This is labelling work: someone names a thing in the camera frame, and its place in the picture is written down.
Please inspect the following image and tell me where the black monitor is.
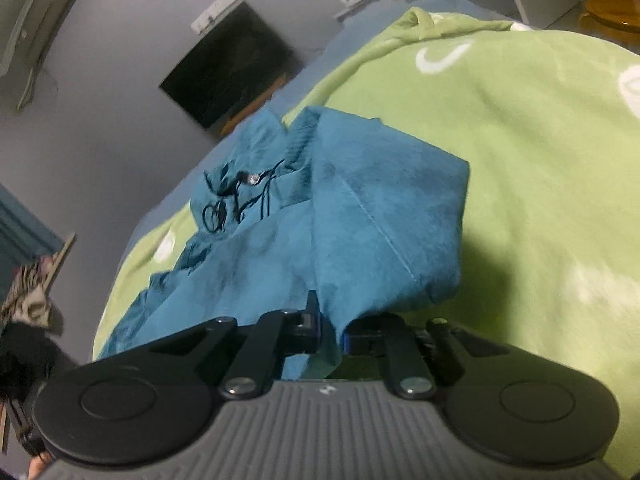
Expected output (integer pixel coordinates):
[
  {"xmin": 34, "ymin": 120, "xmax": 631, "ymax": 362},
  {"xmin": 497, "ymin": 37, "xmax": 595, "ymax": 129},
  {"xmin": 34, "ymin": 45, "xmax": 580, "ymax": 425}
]
[{"xmin": 159, "ymin": 0, "xmax": 303, "ymax": 128}]

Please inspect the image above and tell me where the wooden monitor stand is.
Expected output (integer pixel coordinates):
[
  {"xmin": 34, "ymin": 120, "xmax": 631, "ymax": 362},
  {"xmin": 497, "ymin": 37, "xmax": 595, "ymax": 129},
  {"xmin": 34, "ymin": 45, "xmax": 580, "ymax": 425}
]
[{"xmin": 215, "ymin": 72, "xmax": 291, "ymax": 138}]

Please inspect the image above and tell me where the teal hooded jacket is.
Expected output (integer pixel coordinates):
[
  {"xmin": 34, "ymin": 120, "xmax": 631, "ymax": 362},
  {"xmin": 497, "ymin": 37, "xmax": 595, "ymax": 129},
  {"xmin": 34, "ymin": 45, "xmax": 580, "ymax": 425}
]
[{"xmin": 97, "ymin": 105, "xmax": 472, "ymax": 381}]

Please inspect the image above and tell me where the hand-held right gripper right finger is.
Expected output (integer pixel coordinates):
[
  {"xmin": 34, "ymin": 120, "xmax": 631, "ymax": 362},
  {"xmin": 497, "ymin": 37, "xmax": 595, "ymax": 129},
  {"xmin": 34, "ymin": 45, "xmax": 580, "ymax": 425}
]
[{"xmin": 342, "ymin": 312, "xmax": 468, "ymax": 401}]

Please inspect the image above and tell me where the blue-grey bed sheet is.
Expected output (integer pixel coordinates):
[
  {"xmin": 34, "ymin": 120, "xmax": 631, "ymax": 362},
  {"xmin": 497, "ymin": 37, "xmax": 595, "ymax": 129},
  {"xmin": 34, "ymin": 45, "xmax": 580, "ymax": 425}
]
[{"xmin": 122, "ymin": 0, "xmax": 506, "ymax": 261}]

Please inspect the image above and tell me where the white air conditioner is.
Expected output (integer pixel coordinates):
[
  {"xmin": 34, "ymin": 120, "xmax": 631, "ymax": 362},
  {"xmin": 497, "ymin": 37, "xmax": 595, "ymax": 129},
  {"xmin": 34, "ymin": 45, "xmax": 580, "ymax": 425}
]
[{"xmin": 0, "ymin": 0, "xmax": 96, "ymax": 111}]

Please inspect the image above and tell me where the dark cloth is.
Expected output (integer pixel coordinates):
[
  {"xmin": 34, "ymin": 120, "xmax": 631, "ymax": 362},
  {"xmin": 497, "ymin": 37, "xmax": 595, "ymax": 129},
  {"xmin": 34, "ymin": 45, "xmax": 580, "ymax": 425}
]
[{"xmin": 0, "ymin": 320, "xmax": 68, "ymax": 401}]

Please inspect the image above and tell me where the teal curtain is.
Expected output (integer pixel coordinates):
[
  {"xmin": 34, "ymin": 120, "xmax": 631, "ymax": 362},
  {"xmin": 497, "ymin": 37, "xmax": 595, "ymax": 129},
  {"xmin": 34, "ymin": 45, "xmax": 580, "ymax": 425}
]
[{"xmin": 0, "ymin": 182, "xmax": 66, "ymax": 301}]

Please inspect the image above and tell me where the wooden window sill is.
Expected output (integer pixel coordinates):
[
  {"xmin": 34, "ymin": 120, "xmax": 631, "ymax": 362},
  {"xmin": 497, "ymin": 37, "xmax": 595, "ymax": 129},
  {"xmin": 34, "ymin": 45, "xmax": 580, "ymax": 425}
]
[{"xmin": 37, "ymin": 232, "xmax": 77, "ymax": 291}]

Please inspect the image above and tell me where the white wall socket strip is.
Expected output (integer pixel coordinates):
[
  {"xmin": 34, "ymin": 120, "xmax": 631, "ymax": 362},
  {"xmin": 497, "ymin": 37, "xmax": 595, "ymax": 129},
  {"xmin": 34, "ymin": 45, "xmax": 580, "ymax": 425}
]
[{"xmin": 191, "ymin": 0, "xmax": 242, "ymax": 32}]

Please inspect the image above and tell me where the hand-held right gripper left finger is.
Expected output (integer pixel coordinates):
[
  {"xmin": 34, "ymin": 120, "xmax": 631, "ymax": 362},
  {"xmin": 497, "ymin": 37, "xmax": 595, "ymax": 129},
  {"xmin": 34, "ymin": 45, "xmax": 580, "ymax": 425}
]
[{"xmin": 145, "ymin": 291, "xmax": 321, "ymax": 401}]

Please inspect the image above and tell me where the green blanket with white print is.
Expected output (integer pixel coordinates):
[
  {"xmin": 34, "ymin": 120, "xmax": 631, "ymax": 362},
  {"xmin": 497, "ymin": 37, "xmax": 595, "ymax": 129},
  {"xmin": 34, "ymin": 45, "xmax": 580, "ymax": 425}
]
[{"xmin": 92, "ymin": 7, "xmax": 640, "ymax": 480}]

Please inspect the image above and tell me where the round wooden stool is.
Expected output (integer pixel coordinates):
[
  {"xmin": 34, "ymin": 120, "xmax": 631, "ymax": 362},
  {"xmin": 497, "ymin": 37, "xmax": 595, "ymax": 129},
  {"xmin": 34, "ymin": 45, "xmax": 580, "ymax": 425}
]
[{"xmin": 579, "ymin": 0, "xmax": 640, "ymax": 36}]

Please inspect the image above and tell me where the pile of patterned clothes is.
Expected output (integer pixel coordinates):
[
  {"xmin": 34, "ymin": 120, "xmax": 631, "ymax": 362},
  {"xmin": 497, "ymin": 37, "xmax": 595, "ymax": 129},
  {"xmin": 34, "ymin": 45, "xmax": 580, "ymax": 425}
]
[{"xmin": 0, "ymin": 255, "xmax": 63, "ymax": 333}]

